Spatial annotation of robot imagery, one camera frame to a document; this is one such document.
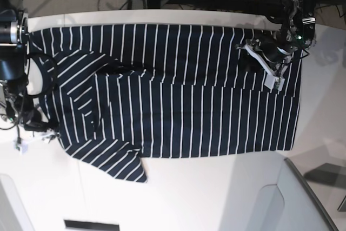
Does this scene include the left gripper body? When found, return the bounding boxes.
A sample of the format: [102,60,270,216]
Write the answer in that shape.
[254,37,294,66]

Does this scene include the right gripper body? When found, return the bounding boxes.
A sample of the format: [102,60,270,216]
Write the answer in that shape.
[18,108,58,138]

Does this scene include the navy white striped t-shirt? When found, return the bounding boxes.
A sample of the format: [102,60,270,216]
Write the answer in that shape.
[30,24,301,182]

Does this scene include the grey robot base cover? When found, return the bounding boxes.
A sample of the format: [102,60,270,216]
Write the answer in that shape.
[1,174,35,230]
[259,159,338,230]

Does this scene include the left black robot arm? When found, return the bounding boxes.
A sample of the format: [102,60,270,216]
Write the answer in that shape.
[237,0,316,90]

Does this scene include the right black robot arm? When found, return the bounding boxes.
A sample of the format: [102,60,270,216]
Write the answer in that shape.
[1,0,59,141]

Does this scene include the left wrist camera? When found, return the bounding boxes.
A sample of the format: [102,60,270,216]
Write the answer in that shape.
[272,77,285,91]

